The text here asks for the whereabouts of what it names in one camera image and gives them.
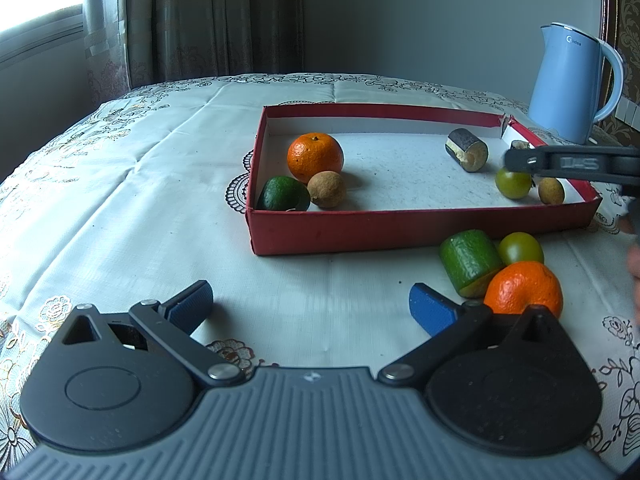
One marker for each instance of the sheer patterned curtain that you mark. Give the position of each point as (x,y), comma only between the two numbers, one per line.
(105,35)

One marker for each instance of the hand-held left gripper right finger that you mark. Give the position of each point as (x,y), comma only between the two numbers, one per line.
(432,310)

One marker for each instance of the dark green avocado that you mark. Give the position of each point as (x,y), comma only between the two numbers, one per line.
(282,194)

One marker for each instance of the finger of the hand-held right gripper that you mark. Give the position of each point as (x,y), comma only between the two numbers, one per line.
(575,161)

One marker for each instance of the white embroidered tablecloth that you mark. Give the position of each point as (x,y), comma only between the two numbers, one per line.
(125,210)

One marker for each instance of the small brown longan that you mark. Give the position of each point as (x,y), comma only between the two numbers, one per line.
(551,191)

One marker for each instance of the light blue electric kettle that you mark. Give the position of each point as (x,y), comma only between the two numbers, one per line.
(565,85)

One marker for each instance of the green cucumber piece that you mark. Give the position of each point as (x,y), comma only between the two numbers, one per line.
(470,260)

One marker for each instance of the green tomato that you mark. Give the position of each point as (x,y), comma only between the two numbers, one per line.
(512,186)
(520,250)

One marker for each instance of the orange mandarin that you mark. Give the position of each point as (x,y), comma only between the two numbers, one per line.
(522,287)
(315,157)

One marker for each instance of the red cardboard box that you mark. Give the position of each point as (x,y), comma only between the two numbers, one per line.
(400,180)

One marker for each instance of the brown curtain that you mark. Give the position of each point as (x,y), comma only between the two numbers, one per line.
(225,15)

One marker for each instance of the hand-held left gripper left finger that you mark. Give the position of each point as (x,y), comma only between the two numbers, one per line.
(192,302)

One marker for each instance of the brown kiwi fruit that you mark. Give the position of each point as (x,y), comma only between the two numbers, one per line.
(326,190)

